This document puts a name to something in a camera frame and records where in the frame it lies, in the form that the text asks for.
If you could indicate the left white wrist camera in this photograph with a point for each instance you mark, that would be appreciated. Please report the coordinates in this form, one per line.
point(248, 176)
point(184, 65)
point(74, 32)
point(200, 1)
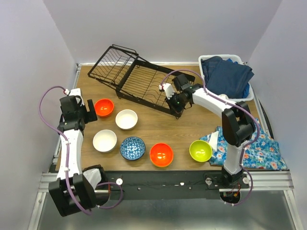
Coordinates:
point(77, 93)

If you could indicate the orange bowl far left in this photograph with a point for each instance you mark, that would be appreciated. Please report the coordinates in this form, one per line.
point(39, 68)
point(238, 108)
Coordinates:
point(104, 107)

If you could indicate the white bowl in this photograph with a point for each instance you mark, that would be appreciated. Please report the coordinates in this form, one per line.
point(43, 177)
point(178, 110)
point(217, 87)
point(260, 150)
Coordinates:
point(126, 119)
point(105, 140)

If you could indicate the orange bowl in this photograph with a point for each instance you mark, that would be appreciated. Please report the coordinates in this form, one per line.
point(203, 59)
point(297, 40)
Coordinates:
point(161, 155)
point(104, 107)

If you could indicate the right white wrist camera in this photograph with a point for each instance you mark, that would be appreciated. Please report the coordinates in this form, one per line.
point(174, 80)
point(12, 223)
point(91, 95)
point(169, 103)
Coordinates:
point(168, 89)

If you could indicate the dark blue jeans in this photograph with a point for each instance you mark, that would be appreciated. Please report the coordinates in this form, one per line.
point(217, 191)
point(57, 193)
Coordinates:
point(227, 76)

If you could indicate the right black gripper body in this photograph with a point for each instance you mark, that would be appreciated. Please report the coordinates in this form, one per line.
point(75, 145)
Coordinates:
point(179, 96)

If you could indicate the black wire dish rack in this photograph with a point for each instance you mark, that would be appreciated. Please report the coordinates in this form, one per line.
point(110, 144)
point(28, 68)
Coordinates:
point(132, 77)

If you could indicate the white plastic laundry basket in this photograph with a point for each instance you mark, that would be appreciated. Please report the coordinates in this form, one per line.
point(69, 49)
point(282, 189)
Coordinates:
point(249, 97)

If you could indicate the orange bowl centre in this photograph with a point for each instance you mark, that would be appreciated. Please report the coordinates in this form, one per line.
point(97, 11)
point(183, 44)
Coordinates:
point(161, 155)

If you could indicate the lime green bowl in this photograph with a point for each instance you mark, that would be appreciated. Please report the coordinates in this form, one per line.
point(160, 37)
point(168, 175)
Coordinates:
point(200, 151)

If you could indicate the blue patterned bowl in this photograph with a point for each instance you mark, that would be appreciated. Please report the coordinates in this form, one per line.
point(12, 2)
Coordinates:
point(132, 148)

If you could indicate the blue floral cloth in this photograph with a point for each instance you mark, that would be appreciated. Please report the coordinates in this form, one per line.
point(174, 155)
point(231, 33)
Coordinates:
point(264, 153)

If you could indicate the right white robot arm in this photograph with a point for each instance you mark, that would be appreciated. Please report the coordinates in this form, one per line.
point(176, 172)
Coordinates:
point(237, 122)

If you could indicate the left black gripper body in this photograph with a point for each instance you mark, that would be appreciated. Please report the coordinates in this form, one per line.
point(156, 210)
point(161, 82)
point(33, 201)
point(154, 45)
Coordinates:
point(82, 111)

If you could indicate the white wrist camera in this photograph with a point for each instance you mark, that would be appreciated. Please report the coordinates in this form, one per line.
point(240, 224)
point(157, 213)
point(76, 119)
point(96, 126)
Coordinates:
point(77, 93)
point(168, 89)

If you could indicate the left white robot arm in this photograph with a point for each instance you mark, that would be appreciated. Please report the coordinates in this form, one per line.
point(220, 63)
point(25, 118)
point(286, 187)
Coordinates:
point(73, 189)

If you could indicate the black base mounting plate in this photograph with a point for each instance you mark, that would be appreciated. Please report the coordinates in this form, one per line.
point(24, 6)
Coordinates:
point(162, 185)

